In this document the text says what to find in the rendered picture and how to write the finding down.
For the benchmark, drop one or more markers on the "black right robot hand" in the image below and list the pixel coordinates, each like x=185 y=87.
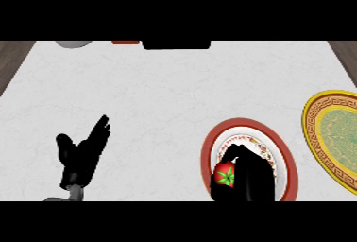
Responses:
x=252 y=176

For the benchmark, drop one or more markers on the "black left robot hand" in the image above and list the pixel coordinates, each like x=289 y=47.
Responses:
x=82 y=157

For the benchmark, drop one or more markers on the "red tomato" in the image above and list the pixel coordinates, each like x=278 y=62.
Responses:
x=224 y=177

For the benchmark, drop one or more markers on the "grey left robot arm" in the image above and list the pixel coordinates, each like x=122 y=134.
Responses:
x=73 y=193

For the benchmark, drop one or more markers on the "red-rimmed white plate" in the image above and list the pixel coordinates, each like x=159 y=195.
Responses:
x=284 y=170

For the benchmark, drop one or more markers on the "yellow-rimmed green plate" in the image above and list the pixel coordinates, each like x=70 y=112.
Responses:
x=336 y=135

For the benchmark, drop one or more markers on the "grey round object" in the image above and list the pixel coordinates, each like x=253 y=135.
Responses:
x=72 y=44

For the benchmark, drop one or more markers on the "red-brown flat object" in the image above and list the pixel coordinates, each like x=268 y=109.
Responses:
x=125 y=42

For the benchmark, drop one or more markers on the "black appliance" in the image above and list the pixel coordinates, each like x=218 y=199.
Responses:
x=175 y=44

